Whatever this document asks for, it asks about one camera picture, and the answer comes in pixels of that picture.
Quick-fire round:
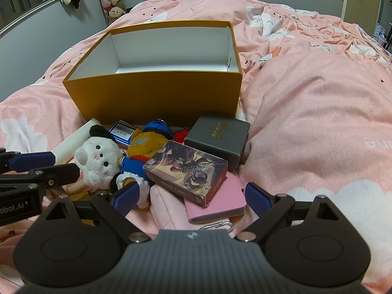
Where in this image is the white rectangular case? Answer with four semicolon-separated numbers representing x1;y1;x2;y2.
50;117;101;166

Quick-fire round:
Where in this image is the brown bear plush blue cap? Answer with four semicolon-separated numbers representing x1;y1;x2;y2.
110;119;175;209

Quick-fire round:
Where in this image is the orange and red crochet toy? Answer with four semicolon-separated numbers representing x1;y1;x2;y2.
174;130;192;144

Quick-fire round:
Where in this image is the yellow cardboard box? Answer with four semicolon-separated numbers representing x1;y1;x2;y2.
62;20;243;126

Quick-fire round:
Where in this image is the silver rail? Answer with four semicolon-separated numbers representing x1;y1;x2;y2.
0;0;63;36

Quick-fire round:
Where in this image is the pink printed blanket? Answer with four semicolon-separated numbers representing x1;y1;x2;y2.
0;0;392;294

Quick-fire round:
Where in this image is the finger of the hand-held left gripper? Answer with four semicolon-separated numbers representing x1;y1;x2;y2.
0;162;81;191
0;149;56;174

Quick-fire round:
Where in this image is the illustrated card box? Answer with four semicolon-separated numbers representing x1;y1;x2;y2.
143;140;229;207

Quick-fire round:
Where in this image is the silver carabiner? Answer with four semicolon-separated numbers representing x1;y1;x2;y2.
198;221;235;232

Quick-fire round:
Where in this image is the white door with black handle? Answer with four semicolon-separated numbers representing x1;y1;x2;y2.
341;0;383;34

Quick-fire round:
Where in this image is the small pink backpack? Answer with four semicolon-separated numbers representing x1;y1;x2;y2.
149;186;192;230

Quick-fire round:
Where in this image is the dark grey gift box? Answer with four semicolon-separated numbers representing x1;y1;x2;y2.
184;116;251;172

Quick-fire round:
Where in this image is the white plush with black hat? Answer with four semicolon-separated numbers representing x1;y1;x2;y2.
73;125;123;195

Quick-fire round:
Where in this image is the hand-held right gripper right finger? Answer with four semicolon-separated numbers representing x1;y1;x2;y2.
236;182;340;242

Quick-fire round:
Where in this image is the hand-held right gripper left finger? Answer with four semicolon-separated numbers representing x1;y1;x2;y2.
45;182;150;244

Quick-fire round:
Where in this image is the pink wallet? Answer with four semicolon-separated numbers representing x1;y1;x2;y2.
184;171;246;225

